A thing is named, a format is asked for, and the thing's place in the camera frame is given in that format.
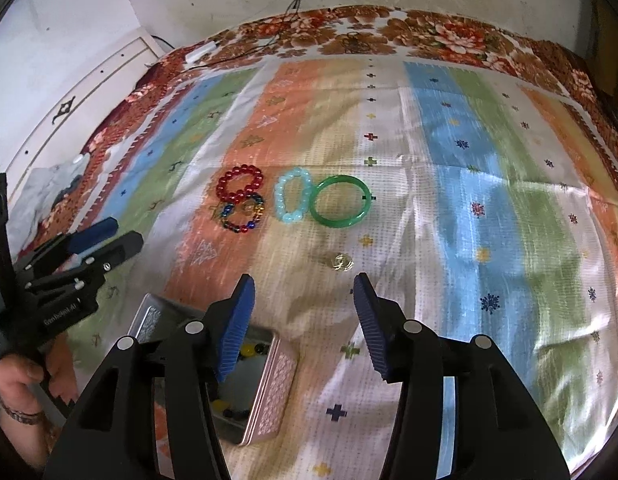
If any red bead bracelet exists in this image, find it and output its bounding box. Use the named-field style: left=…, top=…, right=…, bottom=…
left=216, top=164, right=266, bottom=202

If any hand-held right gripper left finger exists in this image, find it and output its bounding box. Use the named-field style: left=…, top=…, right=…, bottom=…
left=41, top=274, right=257, bottom=480

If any person's left hand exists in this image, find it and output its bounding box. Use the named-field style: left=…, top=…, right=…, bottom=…
left=0, top=357, right=47, bottom=415

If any green bangle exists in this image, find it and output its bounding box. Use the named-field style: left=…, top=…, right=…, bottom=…
left=309, top=175, right=372, bottom=229

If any striped woven cloth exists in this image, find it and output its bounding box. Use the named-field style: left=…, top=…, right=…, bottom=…
left=76, top=57, right=618, bottom=480

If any grey crumpled cloth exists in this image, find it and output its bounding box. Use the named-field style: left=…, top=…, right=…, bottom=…
left=9, top=159, right=106, bottom=241

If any black charger cable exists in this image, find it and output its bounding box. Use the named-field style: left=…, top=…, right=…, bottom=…
left=186, top=0, right=314, bottom=68

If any yellow and black bead bracelet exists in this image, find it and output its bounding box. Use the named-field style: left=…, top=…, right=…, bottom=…
left=211, top=342, right=270, bottom=421

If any multicoloured bead bracelet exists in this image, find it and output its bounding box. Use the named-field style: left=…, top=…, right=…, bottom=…
left=218, top=192, right=266, bottom=236

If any person's left forearm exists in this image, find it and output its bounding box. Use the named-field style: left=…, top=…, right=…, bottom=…
left=0, top=407, right=57, bottom=478

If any light blue bead bracelet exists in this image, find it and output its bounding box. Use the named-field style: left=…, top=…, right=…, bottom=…
left=273, top=170, right=312, bottom=225

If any dark wooden furniture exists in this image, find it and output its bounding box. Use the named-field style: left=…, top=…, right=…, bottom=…
left=579, top=0, right=618, bottom=111

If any white bed headboard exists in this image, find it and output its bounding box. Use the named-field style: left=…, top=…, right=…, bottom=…
left=0, top=35, right=162, bottom=201

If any metal wrist bracelet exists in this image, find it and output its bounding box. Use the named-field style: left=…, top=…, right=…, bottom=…
left=3, top=405, right=46, bottom=427

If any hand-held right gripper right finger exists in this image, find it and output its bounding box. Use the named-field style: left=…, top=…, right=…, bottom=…
left=353, top=272, right=572, bottom=480

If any embossed metal tin box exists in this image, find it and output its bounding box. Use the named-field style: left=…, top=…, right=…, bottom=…
left=126, top=292, right=297, bottom=447

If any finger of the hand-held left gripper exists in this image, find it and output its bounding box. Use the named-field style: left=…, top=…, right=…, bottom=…
left=16, top=216, right=120, bottom=273
left=26, top=230, right=144, bottom=293

